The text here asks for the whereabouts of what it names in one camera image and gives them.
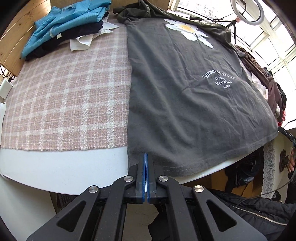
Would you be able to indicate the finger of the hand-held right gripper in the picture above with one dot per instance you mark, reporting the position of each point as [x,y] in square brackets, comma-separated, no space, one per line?
[286,134]

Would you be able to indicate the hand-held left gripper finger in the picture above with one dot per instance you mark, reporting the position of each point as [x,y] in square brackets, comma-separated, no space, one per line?
[148,178]
[144,176]

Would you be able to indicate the grey daisy print t-shirt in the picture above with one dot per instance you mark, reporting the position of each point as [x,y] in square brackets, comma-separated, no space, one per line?
[180,92]

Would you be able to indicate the person's right hand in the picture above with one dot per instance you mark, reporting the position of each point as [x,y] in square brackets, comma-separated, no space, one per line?
[292,160]

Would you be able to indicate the pink garment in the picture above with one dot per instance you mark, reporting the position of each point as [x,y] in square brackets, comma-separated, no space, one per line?
[281,117]

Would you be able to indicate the white lace cloth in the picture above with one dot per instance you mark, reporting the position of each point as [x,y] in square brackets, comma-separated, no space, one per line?
[268,166]

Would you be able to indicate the black garment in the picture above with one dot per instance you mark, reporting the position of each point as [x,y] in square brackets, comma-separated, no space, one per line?
[281,92]

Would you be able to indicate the black bag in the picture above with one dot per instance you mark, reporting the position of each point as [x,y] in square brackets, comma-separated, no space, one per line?
[245,171]

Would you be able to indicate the cream garment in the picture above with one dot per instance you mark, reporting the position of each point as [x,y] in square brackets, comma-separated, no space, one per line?
[256,85]

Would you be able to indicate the brown garment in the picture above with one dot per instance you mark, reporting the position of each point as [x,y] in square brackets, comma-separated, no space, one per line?
[261,69]

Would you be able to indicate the pink plaid blanket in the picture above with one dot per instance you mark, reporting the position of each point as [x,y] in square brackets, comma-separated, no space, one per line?
[64,97]

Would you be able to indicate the dark navy garment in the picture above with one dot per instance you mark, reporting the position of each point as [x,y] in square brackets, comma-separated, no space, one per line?
[76,34]

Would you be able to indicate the white power strip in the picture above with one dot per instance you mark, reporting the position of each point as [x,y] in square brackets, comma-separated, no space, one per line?
[5,88]

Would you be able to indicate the light wooden board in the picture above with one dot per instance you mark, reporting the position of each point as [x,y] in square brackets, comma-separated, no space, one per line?
[124,3]

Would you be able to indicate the blue striped shirt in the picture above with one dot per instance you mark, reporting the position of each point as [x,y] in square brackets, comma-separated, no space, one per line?
[64,20]

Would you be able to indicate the pine wood panel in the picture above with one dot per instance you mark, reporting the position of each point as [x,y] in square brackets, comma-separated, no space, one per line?
[20,25]

